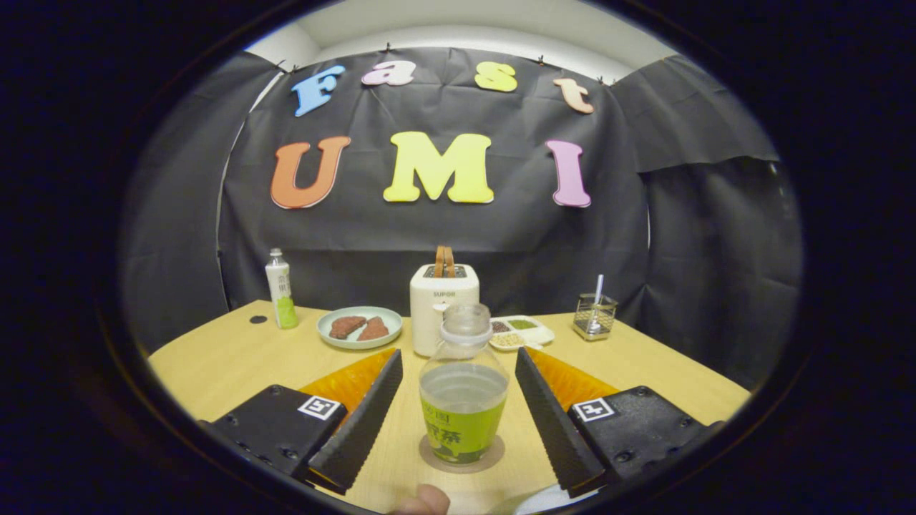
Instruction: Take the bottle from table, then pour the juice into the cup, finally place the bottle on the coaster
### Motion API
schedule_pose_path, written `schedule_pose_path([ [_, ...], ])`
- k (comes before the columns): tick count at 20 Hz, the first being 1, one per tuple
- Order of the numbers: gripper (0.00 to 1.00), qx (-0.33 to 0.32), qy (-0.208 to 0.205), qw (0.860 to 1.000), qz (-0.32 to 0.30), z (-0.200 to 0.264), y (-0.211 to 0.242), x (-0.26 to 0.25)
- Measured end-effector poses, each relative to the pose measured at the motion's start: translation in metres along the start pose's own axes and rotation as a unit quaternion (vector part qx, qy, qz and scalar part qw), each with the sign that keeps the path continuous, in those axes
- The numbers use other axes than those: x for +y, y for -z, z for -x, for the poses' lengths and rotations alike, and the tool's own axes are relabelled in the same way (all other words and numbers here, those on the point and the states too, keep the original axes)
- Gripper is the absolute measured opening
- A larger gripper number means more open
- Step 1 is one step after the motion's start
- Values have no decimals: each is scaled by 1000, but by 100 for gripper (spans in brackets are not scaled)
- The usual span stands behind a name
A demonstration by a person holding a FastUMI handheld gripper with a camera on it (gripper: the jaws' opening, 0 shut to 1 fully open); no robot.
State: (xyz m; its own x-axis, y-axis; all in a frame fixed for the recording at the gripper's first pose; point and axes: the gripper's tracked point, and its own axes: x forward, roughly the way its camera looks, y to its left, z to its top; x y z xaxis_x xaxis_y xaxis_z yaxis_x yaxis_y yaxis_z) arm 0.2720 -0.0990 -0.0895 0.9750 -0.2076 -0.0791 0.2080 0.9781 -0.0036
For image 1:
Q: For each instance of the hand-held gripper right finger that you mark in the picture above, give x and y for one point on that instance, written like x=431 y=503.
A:
x=554 y=429

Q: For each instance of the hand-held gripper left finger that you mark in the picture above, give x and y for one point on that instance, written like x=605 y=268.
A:
x=361 y=429

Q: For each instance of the round brown coaster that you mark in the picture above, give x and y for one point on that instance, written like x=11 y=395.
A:
x=428 y=458

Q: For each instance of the clear juice bottle green label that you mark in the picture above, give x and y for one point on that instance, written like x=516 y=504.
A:
x=461 y=429

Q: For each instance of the tall white green bottle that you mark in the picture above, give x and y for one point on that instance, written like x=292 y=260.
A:
x=281 y=286

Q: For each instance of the white divided snack dish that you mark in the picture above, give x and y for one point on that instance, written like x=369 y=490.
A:
x=537 y=335

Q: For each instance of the brown bread piece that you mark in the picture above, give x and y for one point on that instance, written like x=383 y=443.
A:
x=374 y=330
x=346 y=327

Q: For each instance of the pale green plate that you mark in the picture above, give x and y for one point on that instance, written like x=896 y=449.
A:
x=323 y=330

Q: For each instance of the clear glass holder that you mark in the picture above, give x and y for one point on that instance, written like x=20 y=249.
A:
x=594 y=318

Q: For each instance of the white toaster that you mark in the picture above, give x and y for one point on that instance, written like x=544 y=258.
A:
x=436 y=315

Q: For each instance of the white straw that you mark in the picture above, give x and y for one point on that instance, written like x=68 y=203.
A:
x=599 y=285

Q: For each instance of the wooden table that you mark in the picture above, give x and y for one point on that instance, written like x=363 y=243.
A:
x=215 y=365

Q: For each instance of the brown toast slices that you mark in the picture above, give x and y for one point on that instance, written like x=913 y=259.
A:
x=444 y=261

